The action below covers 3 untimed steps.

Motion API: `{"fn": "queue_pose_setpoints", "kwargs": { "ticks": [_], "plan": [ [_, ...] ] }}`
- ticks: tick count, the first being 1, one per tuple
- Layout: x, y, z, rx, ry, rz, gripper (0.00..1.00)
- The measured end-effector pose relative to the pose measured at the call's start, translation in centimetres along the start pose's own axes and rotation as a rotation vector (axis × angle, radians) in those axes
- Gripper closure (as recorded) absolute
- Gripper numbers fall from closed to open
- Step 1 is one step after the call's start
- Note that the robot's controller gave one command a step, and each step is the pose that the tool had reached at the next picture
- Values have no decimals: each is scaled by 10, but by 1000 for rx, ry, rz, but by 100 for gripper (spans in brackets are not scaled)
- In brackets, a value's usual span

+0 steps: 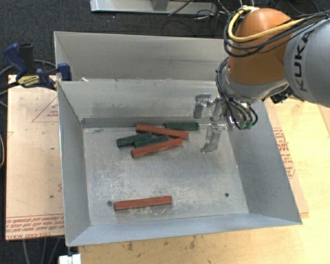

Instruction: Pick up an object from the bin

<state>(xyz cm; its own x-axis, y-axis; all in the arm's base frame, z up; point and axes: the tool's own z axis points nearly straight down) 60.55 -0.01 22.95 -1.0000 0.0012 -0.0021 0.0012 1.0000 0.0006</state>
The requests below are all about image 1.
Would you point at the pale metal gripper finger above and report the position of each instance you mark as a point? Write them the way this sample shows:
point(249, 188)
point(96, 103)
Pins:
point(209, 136)
point(217, 139)

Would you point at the dark green flat block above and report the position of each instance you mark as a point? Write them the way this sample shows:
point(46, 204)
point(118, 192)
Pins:
point(154, 141)
point(181, 126)
point(129, 140)

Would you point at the red-brown flat block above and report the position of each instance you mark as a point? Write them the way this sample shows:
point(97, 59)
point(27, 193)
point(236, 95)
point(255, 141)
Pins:
point(156, 148)
point(165, 132)
point(143, 203)

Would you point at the grey metal bin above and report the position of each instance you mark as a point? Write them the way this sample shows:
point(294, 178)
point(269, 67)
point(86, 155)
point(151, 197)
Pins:
point(167, 180)

